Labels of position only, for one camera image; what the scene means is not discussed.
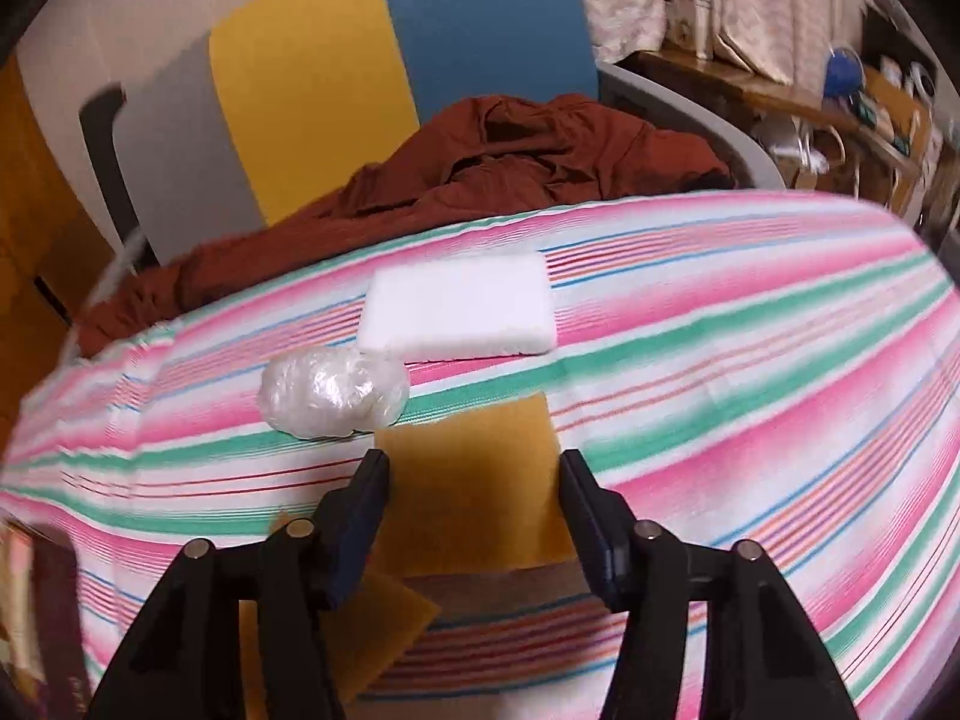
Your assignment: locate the blue round object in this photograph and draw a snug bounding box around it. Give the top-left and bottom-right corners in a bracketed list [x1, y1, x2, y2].
[823, 45, 867, 98]

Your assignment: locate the white foam pad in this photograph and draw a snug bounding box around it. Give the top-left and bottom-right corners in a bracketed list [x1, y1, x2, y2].
[356, 251, 557, 357]

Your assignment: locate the white box on shelf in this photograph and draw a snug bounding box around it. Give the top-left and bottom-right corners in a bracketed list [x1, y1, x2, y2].
[664, 0, 713, 61]

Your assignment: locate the wooden shelf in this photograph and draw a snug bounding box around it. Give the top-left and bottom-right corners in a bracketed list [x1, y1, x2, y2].
[619, 49, 923, 188]

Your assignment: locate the paper bag with handles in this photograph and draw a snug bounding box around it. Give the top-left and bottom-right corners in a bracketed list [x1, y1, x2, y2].
[780, 124, 856, 196]

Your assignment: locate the yellow wooden board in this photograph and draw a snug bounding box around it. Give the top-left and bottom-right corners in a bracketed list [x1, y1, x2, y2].
[0, 56, 121, 436]

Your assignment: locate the brown cardboard box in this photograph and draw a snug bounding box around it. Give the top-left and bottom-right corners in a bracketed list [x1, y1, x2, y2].
[862, 64, 938, 158]

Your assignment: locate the grey yellow blue headboard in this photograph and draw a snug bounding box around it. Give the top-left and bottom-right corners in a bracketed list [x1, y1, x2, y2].
[15, 0, 601, 271]

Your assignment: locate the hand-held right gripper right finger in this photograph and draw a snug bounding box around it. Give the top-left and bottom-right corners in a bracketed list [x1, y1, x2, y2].
[559, 448, 860, 720]

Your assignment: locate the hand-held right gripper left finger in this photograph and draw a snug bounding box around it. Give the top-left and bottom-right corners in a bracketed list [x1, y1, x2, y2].
[86, 448, 392, 720]

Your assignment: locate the rust brown cloth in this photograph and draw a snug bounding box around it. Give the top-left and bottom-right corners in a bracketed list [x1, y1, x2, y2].
[75, 94, 736, 357]

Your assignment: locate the grey bed frame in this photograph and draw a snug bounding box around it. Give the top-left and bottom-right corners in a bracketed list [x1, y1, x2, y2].
[596, 64, 788, 192]

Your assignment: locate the white plastic bag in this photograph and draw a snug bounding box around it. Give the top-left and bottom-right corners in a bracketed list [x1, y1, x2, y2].
[257, 349, 412, 440]

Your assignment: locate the dark maroon packet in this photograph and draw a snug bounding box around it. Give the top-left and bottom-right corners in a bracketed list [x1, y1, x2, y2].
[0, 521, 95, 720]

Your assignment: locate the large yellow sponge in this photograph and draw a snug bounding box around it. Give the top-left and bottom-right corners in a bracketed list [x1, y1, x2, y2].
[373, 390, 582, 578]

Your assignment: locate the striped blanket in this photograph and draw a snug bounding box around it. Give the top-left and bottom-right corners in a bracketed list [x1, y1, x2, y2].
[0, 191, 960, 720]

